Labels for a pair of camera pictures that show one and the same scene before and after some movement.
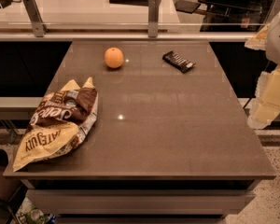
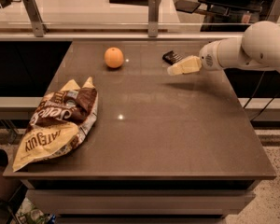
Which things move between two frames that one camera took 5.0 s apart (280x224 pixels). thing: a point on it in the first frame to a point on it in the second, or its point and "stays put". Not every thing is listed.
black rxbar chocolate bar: (179, 63) stays put
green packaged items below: (29, 214) stays put
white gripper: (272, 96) to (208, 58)
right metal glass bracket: (276, 5) stays put
